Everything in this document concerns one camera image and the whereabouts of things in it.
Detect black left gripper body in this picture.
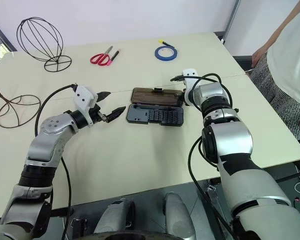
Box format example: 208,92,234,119
88,103,109,124

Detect black screwdriver bit case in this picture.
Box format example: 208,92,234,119
125,86,187,128

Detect person's right hand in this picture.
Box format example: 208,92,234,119
250,45,269,68

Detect pink capped black marker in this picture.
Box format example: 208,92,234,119
107,48,122,67

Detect blue tape roll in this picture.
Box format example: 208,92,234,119
154,45,179,62

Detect yellow capped black marker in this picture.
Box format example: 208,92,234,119
157,38,176,50

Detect person in white shirt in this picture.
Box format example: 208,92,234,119
249,0,300,141

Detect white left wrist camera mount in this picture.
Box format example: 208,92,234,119
73,85,99,127

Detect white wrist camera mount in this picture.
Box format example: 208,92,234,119
181,67,199,107
73,85,99,127

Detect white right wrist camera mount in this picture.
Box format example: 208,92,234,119
181,67,199,107

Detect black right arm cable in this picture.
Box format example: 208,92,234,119
170,72,239,240

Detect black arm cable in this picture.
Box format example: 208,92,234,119
34,84,78,240
170,72,239,240

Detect red handled scissors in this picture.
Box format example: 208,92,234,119
89,45,114,67

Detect black wire head stand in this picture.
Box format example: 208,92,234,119
16,16,73,73

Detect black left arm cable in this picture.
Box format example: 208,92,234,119
34,84,78,240

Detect brown wire head stand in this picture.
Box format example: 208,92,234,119
0,53,42,129

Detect grey metal post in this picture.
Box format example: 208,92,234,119
223,0,241,44

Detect dark window frame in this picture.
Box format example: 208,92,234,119
0,16,18,60

